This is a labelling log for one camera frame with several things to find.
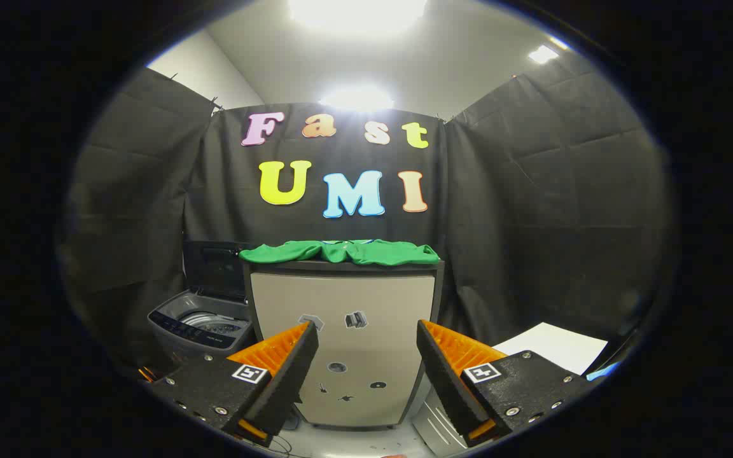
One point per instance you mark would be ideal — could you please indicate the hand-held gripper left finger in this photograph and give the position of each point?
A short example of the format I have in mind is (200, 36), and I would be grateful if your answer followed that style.
(293, 369)

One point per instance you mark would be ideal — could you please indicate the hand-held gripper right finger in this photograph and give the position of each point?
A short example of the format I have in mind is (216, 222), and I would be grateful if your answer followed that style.
(439, 372)

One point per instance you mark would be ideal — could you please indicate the green polo shirt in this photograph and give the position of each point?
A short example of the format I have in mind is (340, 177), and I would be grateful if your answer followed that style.
(290, 252)

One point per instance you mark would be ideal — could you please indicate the grey washing machine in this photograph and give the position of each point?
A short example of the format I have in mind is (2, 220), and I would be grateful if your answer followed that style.
(175, 324)

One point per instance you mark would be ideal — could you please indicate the grey ribbed box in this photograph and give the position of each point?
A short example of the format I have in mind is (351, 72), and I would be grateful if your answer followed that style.
(433, 423)

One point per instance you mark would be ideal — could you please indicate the beige cabinet with black top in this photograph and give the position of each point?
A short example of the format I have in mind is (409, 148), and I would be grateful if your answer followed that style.
(373, 292)

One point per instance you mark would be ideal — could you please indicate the white flat board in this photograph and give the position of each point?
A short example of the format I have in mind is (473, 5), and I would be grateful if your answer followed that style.
(557, 346)

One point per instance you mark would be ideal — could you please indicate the black backdrop cloth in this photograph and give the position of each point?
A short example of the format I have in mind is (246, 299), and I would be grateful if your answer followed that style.
(500, 222)

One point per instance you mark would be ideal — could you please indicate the ceiling light panel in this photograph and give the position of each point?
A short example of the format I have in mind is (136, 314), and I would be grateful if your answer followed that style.
(543, 54)
(357, 98)
(357, 13)

